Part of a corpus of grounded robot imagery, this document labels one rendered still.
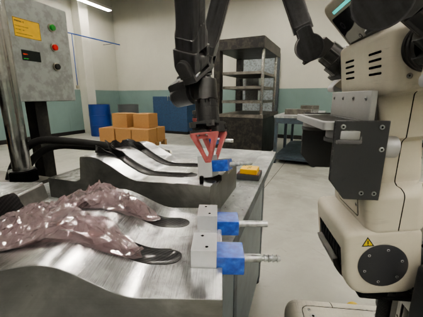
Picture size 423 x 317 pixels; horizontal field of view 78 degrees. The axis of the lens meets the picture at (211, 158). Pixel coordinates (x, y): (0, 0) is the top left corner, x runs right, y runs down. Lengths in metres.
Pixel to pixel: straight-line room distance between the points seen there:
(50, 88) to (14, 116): 0.31
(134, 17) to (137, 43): 0.77
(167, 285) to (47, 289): 0.14
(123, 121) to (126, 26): 4.63
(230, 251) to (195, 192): 0.24
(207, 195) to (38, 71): 0.97
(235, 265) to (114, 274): 0.16
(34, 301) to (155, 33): 8.83
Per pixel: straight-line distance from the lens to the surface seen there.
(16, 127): 1.13
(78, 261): 0.39
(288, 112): 4.59
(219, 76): 4.89
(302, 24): 0.88
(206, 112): 0.63
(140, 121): 5.71
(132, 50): 9.59
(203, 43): 0.63
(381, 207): 0.66
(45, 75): 1.37
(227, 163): 0.62
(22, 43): 1.34
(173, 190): 0.64
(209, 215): 0.48
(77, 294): 0.39
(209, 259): 0.39
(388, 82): 0.61
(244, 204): 0.73
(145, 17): 9.41
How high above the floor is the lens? 1.09
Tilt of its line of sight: 13 degrees down
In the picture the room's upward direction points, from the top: straight up
